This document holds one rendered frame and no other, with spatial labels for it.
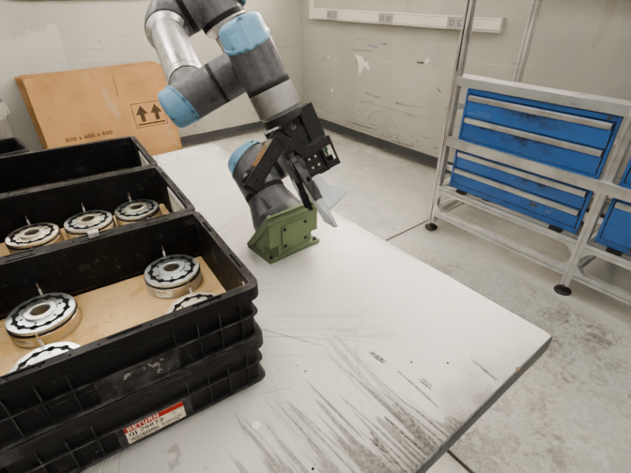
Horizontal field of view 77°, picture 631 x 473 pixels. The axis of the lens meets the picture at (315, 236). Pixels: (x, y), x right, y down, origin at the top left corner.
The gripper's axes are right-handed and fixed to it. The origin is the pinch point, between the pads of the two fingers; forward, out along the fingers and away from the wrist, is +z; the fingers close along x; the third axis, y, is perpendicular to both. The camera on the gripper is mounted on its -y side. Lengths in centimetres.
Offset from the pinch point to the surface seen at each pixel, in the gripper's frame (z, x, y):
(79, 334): -3.3, -0.4, -45.2
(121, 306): -2.5, 4.8, -39.0
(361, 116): 39, 314, 137
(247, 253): 11.4, 36.8, -16.0
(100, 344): -5.9, -17.1, -36.0
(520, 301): 117, 77, 86
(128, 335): -4.9, -16.4, -32.8
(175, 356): 3.1, -12.6, -30.9
